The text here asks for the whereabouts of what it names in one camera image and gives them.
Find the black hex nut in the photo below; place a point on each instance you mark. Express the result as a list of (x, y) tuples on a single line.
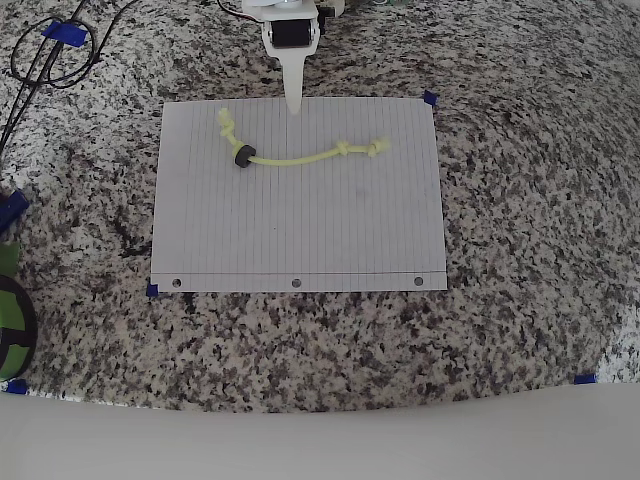
[(244, 157)]

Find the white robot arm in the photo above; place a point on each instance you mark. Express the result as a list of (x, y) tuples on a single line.
[(280, 4)]

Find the blue tape piece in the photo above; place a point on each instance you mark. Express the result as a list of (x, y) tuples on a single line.
[(585, 379), (16, 386), (65, 33), (152, 290), (431, 99)]

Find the lined paper sheet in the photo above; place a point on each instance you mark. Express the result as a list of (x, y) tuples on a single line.
[(310, 225)]

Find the white foam board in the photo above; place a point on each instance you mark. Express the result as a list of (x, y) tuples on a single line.
[(320, 440)]

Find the green and black stand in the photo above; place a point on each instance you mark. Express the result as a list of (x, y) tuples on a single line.
[(12, 325)]

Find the small black camera module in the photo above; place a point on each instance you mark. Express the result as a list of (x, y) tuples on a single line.
[(326, 12)]

